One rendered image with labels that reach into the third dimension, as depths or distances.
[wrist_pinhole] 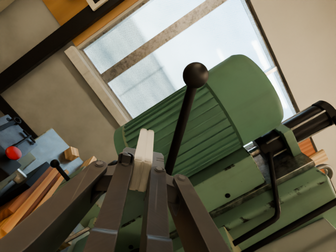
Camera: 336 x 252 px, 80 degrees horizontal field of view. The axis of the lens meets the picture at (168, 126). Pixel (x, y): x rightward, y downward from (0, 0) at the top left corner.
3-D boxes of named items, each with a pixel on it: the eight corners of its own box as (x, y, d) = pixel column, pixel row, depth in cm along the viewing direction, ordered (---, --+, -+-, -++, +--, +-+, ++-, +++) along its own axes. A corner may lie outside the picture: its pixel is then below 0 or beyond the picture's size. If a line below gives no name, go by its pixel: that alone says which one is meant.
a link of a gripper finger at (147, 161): (143, 160, 16) (152, 162, 16) (147, 129, 22) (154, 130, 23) (136, 191, 17) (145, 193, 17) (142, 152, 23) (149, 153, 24)
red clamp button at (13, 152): (11, 145, 42) (14, 142, 41) (22, 156, 43) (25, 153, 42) (0, 152, 39) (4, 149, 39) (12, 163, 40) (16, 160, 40)
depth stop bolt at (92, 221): (65, 233, 49) (97, 214, 47) (71, 238, 49) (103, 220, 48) (62, 240, 47) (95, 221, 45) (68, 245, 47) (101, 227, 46)
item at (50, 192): (51, 178, 61) (66, 168, 61) (55, 181, 62) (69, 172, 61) (-2, 242, 41) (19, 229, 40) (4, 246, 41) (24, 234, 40)
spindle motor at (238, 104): (119, 119, 52) (225, 50, 48) (157, 168, 58) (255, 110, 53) (102, 151, 36) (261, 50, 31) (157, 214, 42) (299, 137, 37)
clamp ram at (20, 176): (1, 161, 50) (28, 142, 49) (24, 182, 52) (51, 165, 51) (-30, 183, 41) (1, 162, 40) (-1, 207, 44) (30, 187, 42)
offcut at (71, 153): (63, 150, 73) (70, 146, 72) (71, 153, 76) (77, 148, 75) (65, 159, 71) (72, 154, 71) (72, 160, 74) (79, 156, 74)
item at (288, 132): (245, 131, 50) (310, 94, 48) (258, 155, 53) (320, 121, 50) (261, 146, 43) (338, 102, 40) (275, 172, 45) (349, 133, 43)
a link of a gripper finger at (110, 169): (126, 196, 15) (85, 190, 15) (134, 162, 20) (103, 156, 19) (129, 180, 15) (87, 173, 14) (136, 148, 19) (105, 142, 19)
